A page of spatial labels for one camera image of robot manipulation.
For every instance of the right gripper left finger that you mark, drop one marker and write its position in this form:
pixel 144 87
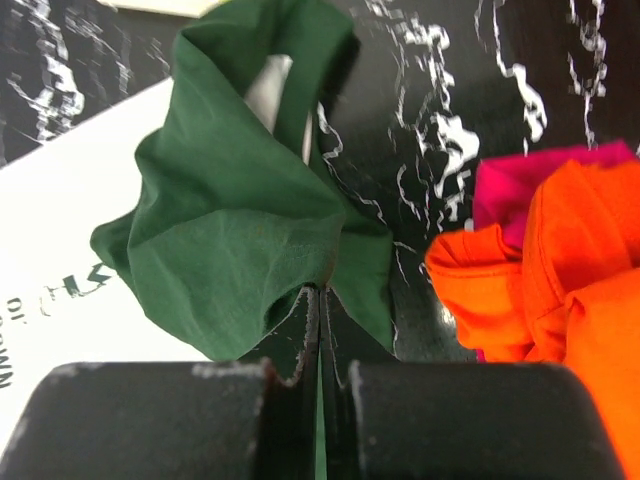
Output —
pixel 287 438

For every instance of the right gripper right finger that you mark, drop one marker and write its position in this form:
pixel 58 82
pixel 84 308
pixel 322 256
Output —
pixel 342 342

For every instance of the white and green t-shirt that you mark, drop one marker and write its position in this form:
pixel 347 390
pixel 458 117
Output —
pixel 184 221

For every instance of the magenta folded t-shirt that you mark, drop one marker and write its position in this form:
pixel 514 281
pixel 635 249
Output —
pixel 505 185

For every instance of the orange folded t-shirt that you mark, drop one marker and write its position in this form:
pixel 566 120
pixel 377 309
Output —
pixel 613 384

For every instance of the green paperback book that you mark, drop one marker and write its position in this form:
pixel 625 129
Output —
pixel 181 8

